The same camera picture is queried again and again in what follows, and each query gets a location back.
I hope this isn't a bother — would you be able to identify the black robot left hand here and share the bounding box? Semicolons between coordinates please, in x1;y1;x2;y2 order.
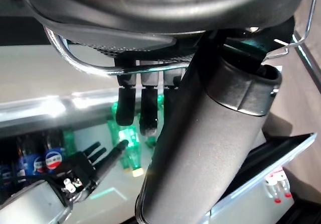
17;0;306;224

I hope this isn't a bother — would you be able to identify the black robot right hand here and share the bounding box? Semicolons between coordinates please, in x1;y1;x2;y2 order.
59;140;128;202

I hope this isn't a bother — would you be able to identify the green Sprite bottle yellow cap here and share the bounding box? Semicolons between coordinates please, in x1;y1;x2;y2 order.
117;130;145;177
106;102;120;147
62;131;77;157

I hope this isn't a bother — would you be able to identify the metal wire basket handle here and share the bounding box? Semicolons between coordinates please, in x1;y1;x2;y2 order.
44;27;191;78
260;0;317;60

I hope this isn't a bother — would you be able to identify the Pepsi cola bottle blue label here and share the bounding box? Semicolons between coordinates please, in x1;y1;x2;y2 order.
17;136;48;177
44;131;67;174

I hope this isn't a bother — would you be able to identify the black metal shelf board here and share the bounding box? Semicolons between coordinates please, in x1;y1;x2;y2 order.
240;132;314;184

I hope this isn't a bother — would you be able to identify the water bottle red label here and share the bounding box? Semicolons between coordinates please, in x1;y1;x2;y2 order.
279;173;293;199
265;177;283;204

